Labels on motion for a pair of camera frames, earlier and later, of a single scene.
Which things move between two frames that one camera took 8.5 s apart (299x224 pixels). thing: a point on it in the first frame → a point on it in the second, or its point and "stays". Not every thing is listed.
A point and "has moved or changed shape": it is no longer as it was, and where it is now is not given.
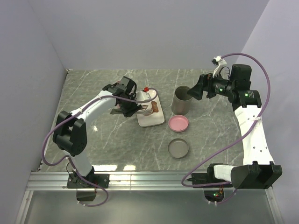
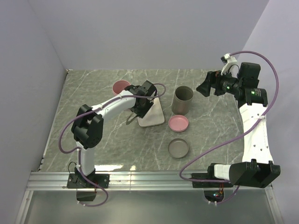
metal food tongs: (143, 109) has moved or changed shape
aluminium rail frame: (125, 181) stays
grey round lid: (178, 148) stays
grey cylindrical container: (181, 102) stays
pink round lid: (178, 123) stays
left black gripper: (129, 112) → (141, 113)
